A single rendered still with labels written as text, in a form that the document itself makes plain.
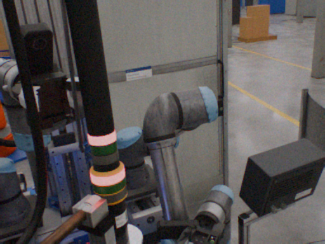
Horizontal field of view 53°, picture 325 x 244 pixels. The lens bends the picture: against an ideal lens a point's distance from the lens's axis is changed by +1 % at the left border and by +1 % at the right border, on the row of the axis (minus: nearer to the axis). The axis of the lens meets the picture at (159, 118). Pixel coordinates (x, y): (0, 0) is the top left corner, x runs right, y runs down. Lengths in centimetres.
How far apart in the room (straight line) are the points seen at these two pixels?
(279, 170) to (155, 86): 152
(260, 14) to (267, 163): 1194
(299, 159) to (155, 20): 155
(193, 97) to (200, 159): 193
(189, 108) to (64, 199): 74
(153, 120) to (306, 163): 54
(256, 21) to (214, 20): 1027
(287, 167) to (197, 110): 36
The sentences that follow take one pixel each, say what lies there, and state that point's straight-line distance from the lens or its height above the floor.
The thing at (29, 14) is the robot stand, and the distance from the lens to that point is 134.
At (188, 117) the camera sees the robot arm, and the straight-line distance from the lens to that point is 96.
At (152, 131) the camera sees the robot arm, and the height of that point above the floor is 142.
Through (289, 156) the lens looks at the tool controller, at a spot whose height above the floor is 124.
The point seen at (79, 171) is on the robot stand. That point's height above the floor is 111.
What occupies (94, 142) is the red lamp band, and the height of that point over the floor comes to 162.
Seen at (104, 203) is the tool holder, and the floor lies 154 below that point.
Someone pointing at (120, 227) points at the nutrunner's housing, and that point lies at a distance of 46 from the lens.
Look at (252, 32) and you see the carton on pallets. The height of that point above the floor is 35.
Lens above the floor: 177
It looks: 20 degrees down
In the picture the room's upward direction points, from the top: 5 degrees counter-clockwise
